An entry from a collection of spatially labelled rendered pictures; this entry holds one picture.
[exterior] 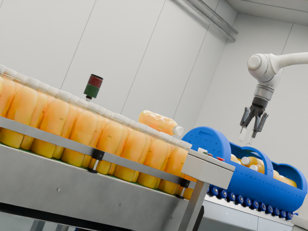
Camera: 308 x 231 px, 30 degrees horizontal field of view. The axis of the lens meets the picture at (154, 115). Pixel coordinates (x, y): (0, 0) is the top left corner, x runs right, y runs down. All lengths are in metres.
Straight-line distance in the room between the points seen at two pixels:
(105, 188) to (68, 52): 4.50
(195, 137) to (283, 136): 5.45
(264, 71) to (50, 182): 1.25
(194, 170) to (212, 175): 0.08
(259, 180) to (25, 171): 1.43
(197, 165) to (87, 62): 4.58
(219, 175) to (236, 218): 0.61
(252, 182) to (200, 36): 5.63
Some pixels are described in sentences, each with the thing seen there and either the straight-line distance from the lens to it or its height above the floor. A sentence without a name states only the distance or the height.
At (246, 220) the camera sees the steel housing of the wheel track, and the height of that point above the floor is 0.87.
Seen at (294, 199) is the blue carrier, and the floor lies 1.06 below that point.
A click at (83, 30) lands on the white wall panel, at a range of 6.55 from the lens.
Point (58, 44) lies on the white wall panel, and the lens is 6.34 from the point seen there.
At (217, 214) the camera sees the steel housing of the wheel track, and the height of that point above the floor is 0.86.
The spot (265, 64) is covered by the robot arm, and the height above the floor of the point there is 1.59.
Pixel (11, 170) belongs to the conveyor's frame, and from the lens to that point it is 1.79.
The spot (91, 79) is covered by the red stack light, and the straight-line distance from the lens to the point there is 2.62.
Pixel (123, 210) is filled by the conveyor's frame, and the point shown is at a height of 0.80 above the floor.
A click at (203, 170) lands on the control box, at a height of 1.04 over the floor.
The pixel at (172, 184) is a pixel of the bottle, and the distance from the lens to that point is 2.33.
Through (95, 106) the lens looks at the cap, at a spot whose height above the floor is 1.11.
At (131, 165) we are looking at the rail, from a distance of 2.12.
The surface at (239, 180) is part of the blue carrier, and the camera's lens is 2.78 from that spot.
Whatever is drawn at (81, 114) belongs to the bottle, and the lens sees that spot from 1.97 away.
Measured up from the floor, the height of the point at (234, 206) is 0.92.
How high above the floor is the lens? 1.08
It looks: 2 degrees up
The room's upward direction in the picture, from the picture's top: 21 degrees clockwise
